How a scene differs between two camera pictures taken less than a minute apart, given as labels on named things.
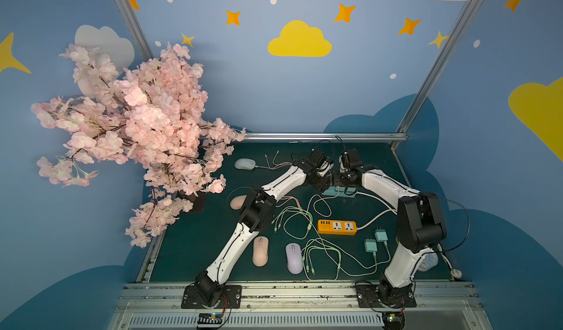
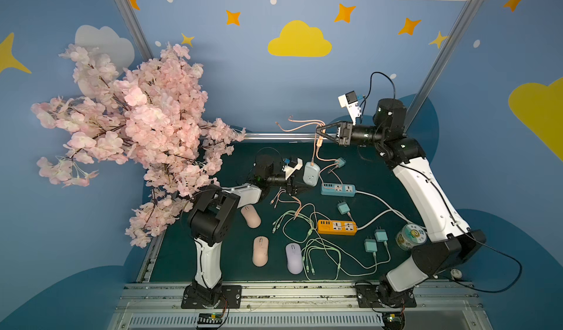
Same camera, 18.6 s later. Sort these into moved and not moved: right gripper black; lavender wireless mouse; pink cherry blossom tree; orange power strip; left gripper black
Moved: left gripper black; right gripper black
Not moved: lavender wireless mouse; orange power strip; pink cherry blossom tree
